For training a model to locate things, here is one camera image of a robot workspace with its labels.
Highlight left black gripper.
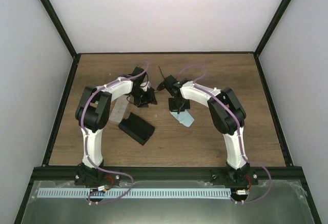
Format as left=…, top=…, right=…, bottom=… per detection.
left=130, top=87, right=157, bottom=107

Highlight light blue cloth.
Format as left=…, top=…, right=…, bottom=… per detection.
left=170, top=110, right=194, bottom=127

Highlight round black sunglasses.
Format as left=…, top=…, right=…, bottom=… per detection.
left=153, top=66, right=167, bottom=93

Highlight grey glasses case green lining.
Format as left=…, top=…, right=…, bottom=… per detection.
left=109, top=95, right=130, bottom=124

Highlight black geometric glasses case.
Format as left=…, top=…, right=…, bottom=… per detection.
left=118, top=112, right=155, bottom=146

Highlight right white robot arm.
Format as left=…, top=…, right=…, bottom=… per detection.
left=158, top=75, right=250, bottom=185

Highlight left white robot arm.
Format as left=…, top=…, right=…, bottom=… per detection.
left=75, top=67, right=157, bottom=185

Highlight grey metal front plate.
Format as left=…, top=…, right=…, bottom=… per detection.
left=22, top=180, right=314, bottom=223

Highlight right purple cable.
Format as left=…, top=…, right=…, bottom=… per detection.
left=178, top=65, right=272, bottom=204

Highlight purple cable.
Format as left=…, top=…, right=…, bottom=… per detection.
left=178, top=65, right=272, bottom=204
left=80, top=60, right=151, bottom=206

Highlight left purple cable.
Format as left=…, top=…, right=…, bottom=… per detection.
left=80, top=60, right=151, bottom=206

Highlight white slotted cable duct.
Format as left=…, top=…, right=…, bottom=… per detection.
left=36, top=188, right=231, bottom=199

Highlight black aluminium frame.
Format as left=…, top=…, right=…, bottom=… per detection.
left=14, top=0, right=321, bottom=224

